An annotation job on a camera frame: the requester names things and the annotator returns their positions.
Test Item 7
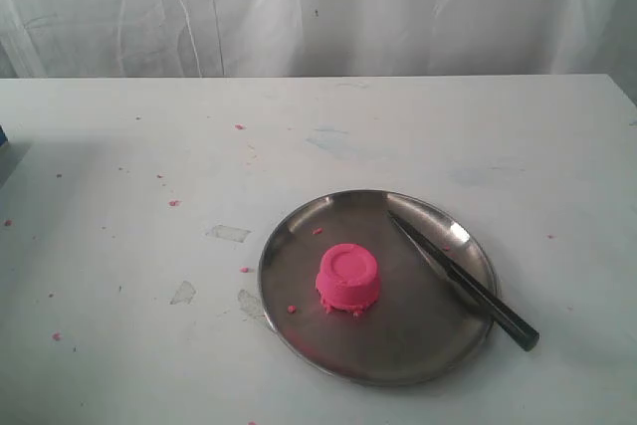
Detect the pink clay lump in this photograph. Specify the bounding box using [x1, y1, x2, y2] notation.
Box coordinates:
[315, 243, 380, 317]

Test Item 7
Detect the black knife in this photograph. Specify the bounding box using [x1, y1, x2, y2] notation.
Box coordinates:
[388, 211, 540, 351]

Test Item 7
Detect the round steel plate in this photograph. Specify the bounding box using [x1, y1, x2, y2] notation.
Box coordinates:
[257, 188, 501, 388]

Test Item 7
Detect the white backdrop curtain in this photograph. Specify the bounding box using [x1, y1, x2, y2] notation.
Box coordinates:
[1, 0, 636, 82]

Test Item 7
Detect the blue box at edge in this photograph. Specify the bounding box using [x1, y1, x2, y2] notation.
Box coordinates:
[0, 127, 8, 147]

